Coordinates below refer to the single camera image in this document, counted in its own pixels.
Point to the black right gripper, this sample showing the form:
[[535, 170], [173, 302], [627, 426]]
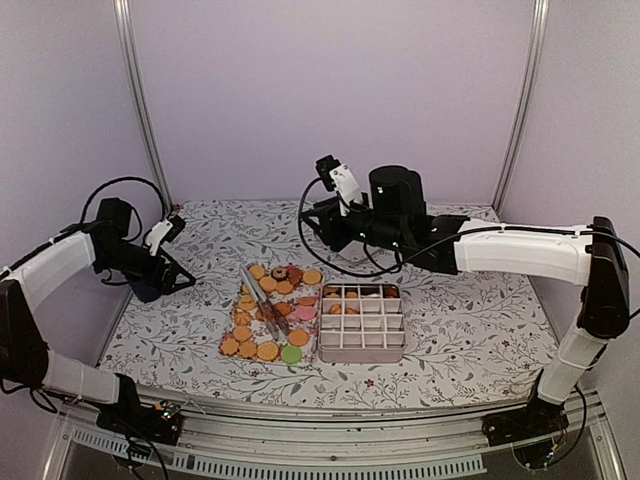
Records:
[[330, 233]]

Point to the floral cookie tray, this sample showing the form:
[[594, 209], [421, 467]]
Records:
[[246, 328]]

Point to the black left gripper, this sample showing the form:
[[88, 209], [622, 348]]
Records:
[[165, 285]]

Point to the aluminium right corner post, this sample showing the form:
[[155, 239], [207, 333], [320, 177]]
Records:
[[531, 67]]

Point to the dark blue cup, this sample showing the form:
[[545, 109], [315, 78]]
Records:
[[144, 292]]

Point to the aluminium corner post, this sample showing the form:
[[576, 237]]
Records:
[[531, 67], [124, 26]]

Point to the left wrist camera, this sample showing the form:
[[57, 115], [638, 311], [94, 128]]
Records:
[[164, 231]]

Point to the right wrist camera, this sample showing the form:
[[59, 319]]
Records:
[[338, 178]]

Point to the chocolate sprinkled donut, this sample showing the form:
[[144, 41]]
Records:
[[279, 273]]

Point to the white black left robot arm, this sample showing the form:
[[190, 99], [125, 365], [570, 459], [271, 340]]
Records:
[[52, 290]]

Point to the green round cookie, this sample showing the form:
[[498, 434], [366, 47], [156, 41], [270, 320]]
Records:
[[291, 355]]

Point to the pink divided cookie tin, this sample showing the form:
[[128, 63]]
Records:
[[361, 324]]

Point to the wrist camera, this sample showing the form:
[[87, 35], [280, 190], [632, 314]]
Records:
[[338, 178], [164, 231]]

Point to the aluminium front rail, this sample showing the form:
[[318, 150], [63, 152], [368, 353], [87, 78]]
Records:
[[230, 439]]

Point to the aluminium left corner post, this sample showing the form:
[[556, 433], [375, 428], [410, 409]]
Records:
[[124, 26]]

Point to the dotted tan sandwich cookie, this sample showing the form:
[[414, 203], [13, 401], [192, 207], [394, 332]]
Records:
[[268, 351]]

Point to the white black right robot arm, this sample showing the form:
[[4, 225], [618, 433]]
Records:
[[393, 216]]

